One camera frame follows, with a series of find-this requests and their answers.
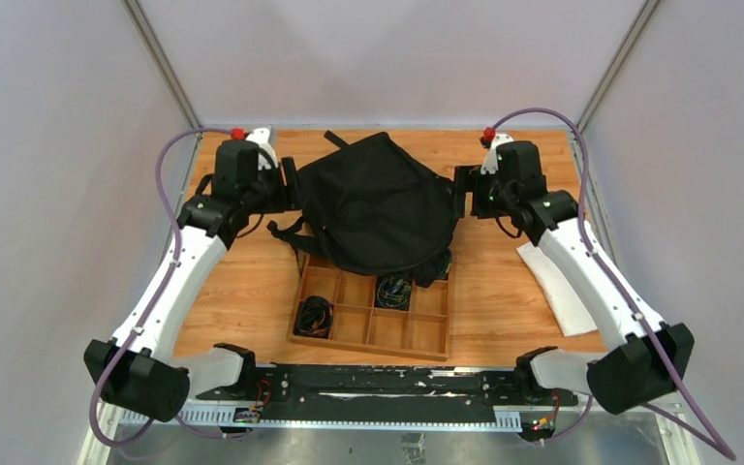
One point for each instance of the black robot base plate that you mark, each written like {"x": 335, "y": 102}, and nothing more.
{"x": 386, "y": 394}

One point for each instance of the dark blue yellow rolled belt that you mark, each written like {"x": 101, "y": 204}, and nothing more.
{"x": 440, "y": 266}

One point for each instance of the white folded cloth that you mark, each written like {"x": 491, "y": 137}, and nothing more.
{"x": 567, "y": 308}

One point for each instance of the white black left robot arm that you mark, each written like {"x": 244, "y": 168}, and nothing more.
{"x": 135, "y": 368}

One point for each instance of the wooden compartment organizer tray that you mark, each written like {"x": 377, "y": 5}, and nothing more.
{"x": 421, "y": 332}

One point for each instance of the black fabric backpack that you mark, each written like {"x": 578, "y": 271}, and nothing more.
{"x": 372, "y": 209}

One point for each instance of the black rolled belt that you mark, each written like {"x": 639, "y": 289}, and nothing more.
{"x": 314, "y": 317}

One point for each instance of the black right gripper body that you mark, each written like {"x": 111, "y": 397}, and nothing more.
{"x": 479, "y": 180}

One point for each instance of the multicolour rolled belt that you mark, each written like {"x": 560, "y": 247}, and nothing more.
{"x": 393, "y": 292}

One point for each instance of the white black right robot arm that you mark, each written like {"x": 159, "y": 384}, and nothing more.
{"x": 645, "y": 358}

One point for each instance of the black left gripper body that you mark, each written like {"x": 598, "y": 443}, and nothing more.
{"x": 288, "y": 182}

